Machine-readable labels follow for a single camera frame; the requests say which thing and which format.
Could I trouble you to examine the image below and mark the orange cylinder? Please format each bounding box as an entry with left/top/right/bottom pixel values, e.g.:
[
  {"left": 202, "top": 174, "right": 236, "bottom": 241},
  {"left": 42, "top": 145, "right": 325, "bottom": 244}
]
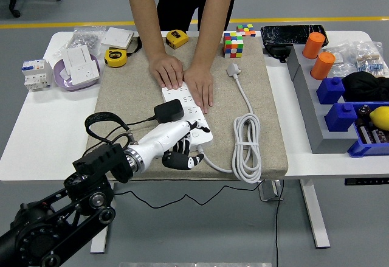
[
  {"left": 309, "top": 51, "right": 336, "bottom": 81},
  {"left": 301, "top": 32, "right": 325, "bottom": 60}
]

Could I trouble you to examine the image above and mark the white power strip with cord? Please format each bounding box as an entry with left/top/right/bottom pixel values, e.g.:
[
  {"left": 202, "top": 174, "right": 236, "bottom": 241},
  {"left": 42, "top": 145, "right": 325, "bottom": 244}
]
[{"left": 160, "top": 62, "right": 263, "bottom": 184}]

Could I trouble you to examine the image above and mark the blue plastic bin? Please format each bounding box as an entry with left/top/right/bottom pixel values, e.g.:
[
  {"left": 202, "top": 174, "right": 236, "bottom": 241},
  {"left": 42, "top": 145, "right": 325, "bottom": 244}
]
[{"left": 347, "top": 101, "right": 389, "bottom": 158}]

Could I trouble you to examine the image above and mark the white wall socket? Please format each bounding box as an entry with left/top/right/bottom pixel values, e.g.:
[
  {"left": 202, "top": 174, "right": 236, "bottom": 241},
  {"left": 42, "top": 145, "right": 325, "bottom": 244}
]
[{"left": 69, "top": 61, "right": 101, "bottom": 86}]

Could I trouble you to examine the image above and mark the beige fabric mat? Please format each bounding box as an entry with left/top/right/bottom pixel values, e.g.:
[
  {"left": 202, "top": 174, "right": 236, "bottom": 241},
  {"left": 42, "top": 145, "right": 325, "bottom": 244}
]
[{"left": 83, "top": 36, "right": 289, "bottom": 182}]

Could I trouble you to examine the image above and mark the clear bag of parts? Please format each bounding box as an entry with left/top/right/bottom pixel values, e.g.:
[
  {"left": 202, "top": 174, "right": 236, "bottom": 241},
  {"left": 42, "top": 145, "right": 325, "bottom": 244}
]
[{"left": 323, "top": 43, "right": 353, "bottom": 78}]

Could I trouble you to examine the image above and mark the black glossy tray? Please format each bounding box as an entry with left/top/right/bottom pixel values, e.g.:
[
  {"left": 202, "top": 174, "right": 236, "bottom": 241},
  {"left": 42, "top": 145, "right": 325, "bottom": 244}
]
[{"left": 260, "top": 24, "right": 329, "bottom": 49}]

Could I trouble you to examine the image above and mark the white circuit breaker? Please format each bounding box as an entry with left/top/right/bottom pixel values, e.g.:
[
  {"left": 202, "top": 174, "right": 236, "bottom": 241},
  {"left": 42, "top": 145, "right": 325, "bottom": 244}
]
[{"left": 21, "top": 59, "right": 54, "bottom": 91}]

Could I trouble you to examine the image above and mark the person's left hand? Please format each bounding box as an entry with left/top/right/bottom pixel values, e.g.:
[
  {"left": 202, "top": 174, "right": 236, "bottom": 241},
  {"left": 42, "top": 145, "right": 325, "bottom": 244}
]
[{"left": 183, "top": 65, "right": 215, "bottom": 114}]

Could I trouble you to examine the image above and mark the black hanging cable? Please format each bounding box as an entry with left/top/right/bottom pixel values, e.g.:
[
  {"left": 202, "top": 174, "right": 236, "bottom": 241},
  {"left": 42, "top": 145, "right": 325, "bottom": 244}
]
[{"left": 274, "top": 179, "right": 285, "bottom": 267}]

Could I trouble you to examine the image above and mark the large colourful puzzle cube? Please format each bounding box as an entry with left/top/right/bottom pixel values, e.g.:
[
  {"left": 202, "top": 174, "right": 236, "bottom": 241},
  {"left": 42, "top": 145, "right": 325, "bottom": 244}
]
[{"left": 222, "top": 32, "right": 244, "bottom": 58}]

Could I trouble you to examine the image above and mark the blue knobbed block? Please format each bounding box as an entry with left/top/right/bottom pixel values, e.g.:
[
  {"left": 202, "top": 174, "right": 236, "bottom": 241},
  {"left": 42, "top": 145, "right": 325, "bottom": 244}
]
[
  {"left": 324, "top": 102, "right": 358, "bottom": 133},
  {"left": 315, "top": 77, "right": 346, "bottom": 105}
]

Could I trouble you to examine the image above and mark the white flat switch box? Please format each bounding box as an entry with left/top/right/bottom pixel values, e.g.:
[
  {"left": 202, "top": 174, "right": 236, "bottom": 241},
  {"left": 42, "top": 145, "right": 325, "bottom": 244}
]
[{"left": 100, "top": 27, "right": 135, "bottom": 50}]

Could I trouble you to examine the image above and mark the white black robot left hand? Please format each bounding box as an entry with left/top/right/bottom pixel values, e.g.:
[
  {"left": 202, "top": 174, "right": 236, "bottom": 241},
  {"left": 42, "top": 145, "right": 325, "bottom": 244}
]
[{"left": 132, "top": 119, "right": 211, "bottom": 173}]

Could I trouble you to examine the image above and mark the black cloth bundle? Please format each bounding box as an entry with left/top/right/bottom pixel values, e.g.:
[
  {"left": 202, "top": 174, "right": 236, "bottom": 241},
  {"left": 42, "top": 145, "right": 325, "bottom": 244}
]
[{"left": 340, "top": 71, "right": 389, "bottom": 103}]

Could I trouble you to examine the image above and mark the clear bag of screws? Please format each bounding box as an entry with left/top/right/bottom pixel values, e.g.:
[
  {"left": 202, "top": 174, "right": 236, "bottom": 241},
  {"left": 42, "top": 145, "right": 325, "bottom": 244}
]
[{"left": 51, "top": 26, "right": 107, "bottom": 60}]

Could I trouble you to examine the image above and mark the black plug adapter with cord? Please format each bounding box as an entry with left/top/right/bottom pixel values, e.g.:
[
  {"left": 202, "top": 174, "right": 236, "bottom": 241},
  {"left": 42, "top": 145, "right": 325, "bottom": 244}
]
[{"left": 84, "top": 99, "right": 264, "bottom": 210}]

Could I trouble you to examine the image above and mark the small colourful puzzle cube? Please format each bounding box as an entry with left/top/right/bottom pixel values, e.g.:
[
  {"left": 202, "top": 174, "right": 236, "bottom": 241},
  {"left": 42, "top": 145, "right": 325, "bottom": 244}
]
[{"left": 236, "top": 23, "right": 256, "bottom": 38}]

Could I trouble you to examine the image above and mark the purple bowl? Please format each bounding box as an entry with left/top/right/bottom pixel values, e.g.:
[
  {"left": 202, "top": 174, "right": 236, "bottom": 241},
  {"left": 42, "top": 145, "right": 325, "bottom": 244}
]
[{"left": 53, "top": 53, "right": 103, "bottom": 92}]

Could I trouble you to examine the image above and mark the grey stepped block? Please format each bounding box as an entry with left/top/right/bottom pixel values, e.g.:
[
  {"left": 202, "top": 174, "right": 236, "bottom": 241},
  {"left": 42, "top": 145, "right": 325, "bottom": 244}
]
[{"left": 286, "top": 44, "right": 359, "bottom": 154}]

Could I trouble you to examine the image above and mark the black desk control panel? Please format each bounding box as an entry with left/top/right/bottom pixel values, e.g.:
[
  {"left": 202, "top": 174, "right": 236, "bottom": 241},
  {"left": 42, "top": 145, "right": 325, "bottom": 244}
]
[{"left": 344, "top": 177, "right": 389, "bottom": 186}]

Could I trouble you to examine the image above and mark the round yellow tape measure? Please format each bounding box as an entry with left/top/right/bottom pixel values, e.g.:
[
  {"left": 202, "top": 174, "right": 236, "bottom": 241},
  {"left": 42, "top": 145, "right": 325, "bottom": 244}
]
[{"left": 104, "top": 35, "right": 143, "bottom": 68}]

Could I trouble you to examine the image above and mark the person's right hand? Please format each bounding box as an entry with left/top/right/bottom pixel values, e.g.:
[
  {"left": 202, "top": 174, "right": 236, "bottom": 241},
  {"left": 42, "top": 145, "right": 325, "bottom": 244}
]
[{"left": 148, "top": 53, "right": 185, "bottom": 91}]

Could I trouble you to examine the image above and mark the white desk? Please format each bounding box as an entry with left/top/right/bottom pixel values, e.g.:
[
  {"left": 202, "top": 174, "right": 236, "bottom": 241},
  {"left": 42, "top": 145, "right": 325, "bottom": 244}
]
[{"left": 0, "top": 30, "right": 389, "bottom": 254}]

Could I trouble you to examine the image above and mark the yellow lemon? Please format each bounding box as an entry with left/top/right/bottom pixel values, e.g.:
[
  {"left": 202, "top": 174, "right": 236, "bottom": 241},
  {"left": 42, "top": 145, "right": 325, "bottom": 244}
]
[{"left": 368, "top": 106, "right": 389, "bottom": 131}]

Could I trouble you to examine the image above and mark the white switch panel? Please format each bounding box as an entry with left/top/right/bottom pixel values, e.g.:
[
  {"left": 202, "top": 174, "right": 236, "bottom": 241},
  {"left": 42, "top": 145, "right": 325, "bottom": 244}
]
[{"left": 62, "top": 45, "right": 92, "bottom": 70}]

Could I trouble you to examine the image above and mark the clear bag of resistors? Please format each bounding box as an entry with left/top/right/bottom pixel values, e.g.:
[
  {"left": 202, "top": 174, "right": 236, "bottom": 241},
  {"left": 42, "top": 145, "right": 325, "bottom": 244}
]
[{"left": 349, "top": 40, "right": 387, "bottom": 78}]

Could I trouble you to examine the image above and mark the square yellow tape measure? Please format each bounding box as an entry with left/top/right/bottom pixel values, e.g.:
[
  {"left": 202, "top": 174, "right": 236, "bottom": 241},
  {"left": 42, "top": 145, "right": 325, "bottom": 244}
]
[{"left": 165, "top": 29, "right": 189, "bottom": 50}]

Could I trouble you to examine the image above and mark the silver metal bracket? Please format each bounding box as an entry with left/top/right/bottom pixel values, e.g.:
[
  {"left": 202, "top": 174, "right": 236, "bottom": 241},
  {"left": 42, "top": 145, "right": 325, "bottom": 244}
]
[{"left": 257, "top": 179, "right": 285, "bottom": 203}]

